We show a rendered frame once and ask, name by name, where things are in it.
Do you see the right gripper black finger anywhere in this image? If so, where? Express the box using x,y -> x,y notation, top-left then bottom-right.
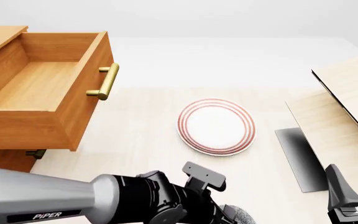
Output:
325,163 -> 358,210

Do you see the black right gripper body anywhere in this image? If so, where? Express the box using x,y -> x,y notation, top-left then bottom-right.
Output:
327,204 -> 358,224

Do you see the grey patterned bowl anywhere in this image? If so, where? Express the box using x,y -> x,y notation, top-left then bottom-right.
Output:
218,203 -> 257,224

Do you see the open wooden drawer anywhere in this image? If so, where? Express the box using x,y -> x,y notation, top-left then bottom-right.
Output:
0,30 -> 115,152

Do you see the closed wooden drawer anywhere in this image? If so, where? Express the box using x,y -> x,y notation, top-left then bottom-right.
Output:
0,149 -> 43,174

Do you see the flat grey black plate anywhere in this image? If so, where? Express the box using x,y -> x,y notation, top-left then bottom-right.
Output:
274,127 -> 329,194

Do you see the pale wooden panel black edge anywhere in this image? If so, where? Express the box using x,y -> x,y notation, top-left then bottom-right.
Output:
310,49 -> 358,151

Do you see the white plate with red rings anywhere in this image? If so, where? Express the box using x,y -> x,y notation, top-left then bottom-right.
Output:
177,97 -> 257,157

